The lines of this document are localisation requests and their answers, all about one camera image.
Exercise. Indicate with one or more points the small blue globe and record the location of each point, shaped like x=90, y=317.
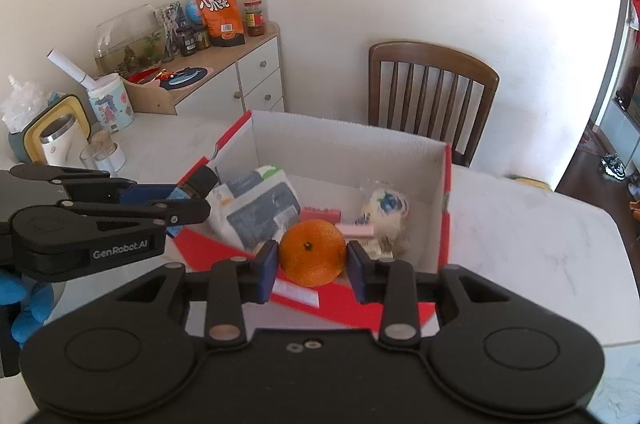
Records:
x=193, y=11

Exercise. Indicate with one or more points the silver metal clip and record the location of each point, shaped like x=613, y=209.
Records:
x=215, y=152

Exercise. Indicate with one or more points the white marble desktop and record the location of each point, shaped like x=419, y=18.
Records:
x=525, y=244

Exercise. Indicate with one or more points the round blue coaster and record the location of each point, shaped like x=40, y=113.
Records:
x=187, y=77

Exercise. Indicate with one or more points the white steel kettle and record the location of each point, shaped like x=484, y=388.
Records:
x=62, y=143

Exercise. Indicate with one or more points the glass fish bowl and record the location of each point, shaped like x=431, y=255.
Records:
x=125, y=36

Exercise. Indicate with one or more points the red lid jar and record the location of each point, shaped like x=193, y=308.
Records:
x=255, y=21

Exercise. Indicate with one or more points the white lint roller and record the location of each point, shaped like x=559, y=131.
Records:
x=70, y=68

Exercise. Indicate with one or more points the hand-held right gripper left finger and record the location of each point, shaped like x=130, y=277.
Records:
x=267, y=274

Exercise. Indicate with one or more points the person's left hand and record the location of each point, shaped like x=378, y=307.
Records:
x=32, y=304

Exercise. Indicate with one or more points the wooden slat back chair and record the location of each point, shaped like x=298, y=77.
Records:
x=435, y=68

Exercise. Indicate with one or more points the clear drinking glass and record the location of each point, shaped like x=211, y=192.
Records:
x=102, y=156

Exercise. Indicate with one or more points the printed picture card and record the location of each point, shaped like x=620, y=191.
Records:
x=170, y=28

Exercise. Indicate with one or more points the teal box with yellow frame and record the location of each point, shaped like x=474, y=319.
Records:
x=30, y=138

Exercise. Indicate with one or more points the white sideboard with wooden top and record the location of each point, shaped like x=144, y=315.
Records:
x=255, y=73

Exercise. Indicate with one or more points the orange snack bag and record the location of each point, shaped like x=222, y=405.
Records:
x=220, y=11

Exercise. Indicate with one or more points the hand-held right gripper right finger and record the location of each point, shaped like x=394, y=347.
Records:
x=356, y=274

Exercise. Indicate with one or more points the pink ridged pad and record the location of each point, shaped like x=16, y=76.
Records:
x=356, y=231

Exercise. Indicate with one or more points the orange mandarin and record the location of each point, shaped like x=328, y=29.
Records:
x=312, y=254

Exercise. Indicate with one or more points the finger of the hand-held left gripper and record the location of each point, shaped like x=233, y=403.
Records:
x=150, y=194
x=175, y=211

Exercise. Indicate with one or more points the bagged bread with blueberry print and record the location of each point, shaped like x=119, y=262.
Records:
x=387, y=214

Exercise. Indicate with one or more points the crumpled clear plastic bag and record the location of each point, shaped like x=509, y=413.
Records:
x=22, y=101

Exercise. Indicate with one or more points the clear bag of white granules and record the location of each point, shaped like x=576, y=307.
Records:
x=222, y=206

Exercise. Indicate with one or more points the brown silver snack packet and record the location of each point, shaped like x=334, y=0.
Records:
x=379, y=250

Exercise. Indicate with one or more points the red cardboard box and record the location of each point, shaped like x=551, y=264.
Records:
x=350, y=153

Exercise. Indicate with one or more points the dark glass jar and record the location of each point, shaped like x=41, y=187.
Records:
x=187, y=42
x=202, y=38

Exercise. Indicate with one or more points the wooden desk tray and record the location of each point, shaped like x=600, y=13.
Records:
x=150, y=98

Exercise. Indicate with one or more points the white cartoon print canister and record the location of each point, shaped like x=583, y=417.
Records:
x=112, y=103

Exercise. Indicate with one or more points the small dark bottle blue label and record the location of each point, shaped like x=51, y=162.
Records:
x=202, y=181

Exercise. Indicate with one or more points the grey wet wipes pack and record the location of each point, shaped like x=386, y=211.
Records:
x=265, y=214

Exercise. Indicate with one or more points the black white sneaker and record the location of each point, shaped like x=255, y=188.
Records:
x=613, y=164

